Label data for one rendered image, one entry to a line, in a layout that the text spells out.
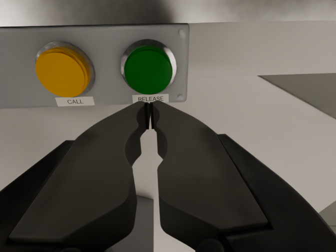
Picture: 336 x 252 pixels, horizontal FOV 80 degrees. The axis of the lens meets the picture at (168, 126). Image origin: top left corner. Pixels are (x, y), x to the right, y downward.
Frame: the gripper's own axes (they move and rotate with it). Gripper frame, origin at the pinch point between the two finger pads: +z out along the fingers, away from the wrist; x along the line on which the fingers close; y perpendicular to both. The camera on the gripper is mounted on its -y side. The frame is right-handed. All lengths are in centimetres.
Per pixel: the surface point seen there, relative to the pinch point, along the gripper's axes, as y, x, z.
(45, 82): 0.6, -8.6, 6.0
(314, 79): 38, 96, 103
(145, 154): 18.4, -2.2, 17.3
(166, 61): -0.8, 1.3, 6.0
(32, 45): -2.0, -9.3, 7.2
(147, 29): -3.0, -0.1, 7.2
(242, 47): 0.6, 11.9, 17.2
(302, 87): 43, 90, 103
